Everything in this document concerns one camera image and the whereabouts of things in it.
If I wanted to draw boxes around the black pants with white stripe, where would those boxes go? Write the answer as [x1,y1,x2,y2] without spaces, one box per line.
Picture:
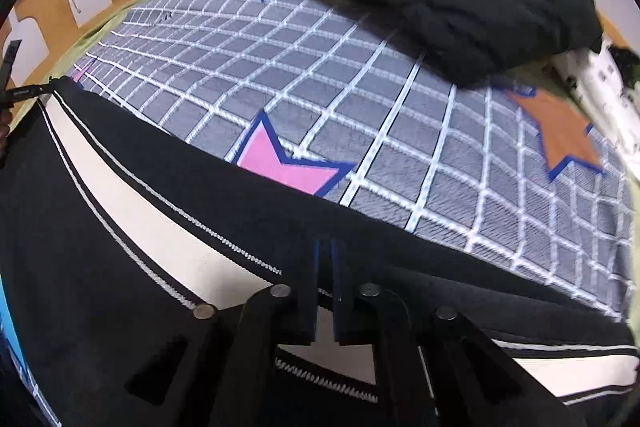
[1,78,639,426]

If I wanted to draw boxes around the grey checkered bed mat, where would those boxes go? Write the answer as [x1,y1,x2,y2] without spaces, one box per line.
[67,0,636,320]

